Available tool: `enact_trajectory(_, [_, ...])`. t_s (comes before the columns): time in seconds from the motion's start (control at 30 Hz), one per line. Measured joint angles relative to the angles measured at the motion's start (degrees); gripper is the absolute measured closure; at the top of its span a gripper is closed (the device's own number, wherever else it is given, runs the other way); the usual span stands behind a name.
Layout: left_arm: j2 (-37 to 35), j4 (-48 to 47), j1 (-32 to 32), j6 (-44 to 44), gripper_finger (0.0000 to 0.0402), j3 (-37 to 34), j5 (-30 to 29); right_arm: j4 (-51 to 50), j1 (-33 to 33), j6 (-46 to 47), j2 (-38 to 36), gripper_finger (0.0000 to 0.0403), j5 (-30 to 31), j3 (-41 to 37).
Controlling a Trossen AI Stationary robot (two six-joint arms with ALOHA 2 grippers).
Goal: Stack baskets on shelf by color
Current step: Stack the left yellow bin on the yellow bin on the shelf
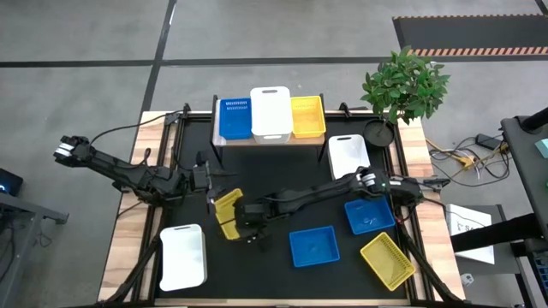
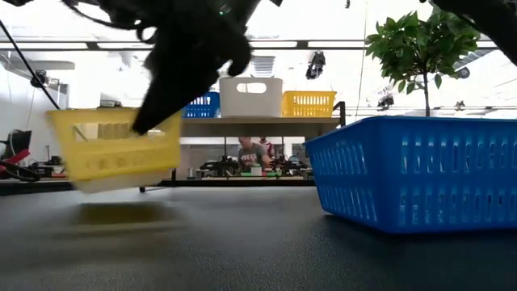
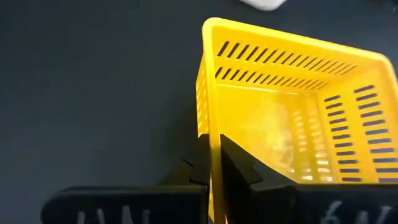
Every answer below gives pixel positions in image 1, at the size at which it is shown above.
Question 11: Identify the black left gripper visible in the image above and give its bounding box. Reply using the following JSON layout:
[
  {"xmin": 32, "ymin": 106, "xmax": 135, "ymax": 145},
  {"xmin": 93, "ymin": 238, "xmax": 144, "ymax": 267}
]
[{"xmin": 190, "ymin": 150, "xmax": 237, "ymax": 202}]

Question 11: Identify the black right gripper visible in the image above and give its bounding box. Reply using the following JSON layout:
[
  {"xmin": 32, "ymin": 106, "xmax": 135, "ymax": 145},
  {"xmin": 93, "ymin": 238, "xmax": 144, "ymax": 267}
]
[{"xmin": 234, "ymin": 200, "xmax": 275, "ymax": 252}]

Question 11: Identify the yellow plastic basket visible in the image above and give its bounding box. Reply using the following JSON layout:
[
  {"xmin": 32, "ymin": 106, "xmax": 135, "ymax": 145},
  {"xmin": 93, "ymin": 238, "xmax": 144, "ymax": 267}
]
[
  {"xmin": 359, "ymin": 231, "xmax": 417, "ymax": 293},
  {"xmin": 290, "ymin": 95, "xmax": 327, "ymax": 139},
  {"xmin": 213, "ymin": 187, "xmax": 245, "ymax": 241}
]

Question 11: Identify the blue plastic basket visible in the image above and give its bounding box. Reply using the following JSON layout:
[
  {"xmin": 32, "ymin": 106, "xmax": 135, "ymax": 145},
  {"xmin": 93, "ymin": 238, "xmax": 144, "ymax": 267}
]
[
  {"xmin": 218, "ymin": 98, "xmax": 253, "ymax": 141},
  {"xmin": 343, "ymin": 195, "xmax": 396, "ymax": 236},
  {"xmin": 288, "ymin": 225, "xmax": 342, "ymax": 269}
]

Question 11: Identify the white plastic basket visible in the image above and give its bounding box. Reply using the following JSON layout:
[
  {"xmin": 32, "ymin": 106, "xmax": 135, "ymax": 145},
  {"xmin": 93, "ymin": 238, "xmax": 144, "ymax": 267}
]
[
  {"xmin": 158, "ymin": 222, "xmax": 208, "ymax": 293},
  {"xmin": 249, "ymin": 86, "xmax": 294, "ymax": 145},
  {"xmin": 327, "ymin": 133, "xmax": 372, "ymax": 181}
]

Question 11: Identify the wooden shelf with black legs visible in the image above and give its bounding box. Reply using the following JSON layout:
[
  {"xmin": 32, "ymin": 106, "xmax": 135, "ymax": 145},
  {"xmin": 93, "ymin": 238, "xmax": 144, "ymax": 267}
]
[{"xmin": 211, "ymin": 93, "xmax": 327, "ymax": 168}]

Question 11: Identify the black table mat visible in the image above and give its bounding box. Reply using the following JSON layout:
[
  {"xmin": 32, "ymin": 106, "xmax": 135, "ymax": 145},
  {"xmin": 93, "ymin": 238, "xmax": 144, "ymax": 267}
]
[{"xmin": 156, "ymin": 111, "xmax": 408, "ymax": 300}]

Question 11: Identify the black plant pot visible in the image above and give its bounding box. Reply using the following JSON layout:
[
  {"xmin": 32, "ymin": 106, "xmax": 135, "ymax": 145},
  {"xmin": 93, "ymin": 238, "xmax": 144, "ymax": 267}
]
[{"xmin": 362, "ymin": 118, "xmax": 396, "ymax": 149}]

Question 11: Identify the grey metal desk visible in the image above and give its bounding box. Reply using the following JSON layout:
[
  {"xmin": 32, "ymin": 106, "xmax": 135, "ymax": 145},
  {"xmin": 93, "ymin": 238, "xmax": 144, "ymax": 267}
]
[{"xmin": 0, "ymin": 192, "xmax": 69, "ymax": 308}]

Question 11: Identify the white cardboard box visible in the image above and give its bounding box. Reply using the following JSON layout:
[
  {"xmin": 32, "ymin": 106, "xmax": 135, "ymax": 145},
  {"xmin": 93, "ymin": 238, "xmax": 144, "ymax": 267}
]
[{"xmin": 444, "ymin": 203, "xmax": 496, "ymax": 265}]

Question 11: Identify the black device with blue light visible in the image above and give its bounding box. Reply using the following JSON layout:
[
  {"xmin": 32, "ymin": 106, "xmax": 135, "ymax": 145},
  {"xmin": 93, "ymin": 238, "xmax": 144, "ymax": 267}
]
[{"xmin": 0, "ymin": 168, "xmax": 23, "ymax": 197}]

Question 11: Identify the green leafy plant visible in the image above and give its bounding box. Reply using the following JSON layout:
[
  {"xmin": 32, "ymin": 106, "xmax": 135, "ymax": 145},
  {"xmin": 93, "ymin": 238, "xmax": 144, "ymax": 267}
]
[{"xmin": 360, "ymin": 45, "xmax": 451, "ymax": 126}]

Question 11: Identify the black power adapter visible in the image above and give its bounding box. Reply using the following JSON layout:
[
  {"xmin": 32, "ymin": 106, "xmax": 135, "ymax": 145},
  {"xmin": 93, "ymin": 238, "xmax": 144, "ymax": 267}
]
[{"xmin": 474, "ymin": 133, "xmax": 500, "ymax": 150}]

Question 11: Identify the dark grey desk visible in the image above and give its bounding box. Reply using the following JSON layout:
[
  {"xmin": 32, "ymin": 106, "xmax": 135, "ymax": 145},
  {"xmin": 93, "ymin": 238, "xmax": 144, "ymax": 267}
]
[{"xmin": 499, "ymin": 114, "xmax": 548, "ymax": 240}]

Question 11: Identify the black hazard-striped floor mat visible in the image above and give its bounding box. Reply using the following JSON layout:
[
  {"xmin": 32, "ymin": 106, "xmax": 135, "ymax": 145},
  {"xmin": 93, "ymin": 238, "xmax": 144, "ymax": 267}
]
[{"xmin": 392, "ymin": 14, "xmax": 548, "ymax": 59}]

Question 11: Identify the black aluminium table frame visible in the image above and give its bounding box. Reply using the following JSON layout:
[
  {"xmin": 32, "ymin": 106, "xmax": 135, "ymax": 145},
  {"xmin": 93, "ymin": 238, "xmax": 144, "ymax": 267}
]
[{"xmin": 98, "ymin": 102, "xmax": 468, "ymax": 308}]

